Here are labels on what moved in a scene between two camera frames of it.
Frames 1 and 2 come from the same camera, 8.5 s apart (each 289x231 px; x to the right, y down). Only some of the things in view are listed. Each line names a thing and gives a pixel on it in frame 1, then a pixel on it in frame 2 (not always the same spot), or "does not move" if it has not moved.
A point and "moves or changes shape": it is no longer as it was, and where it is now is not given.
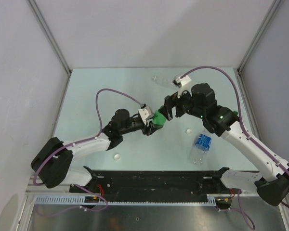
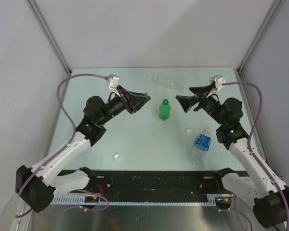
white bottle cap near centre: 188,131 does not move
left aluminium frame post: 53,41 does not move
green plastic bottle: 159,118 moves or changes shape
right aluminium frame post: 275,5 does not move
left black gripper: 151,129 -> 132,101
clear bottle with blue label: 200,150 does not move
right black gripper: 173,101 -> 186,101
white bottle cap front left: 117,157 does not move
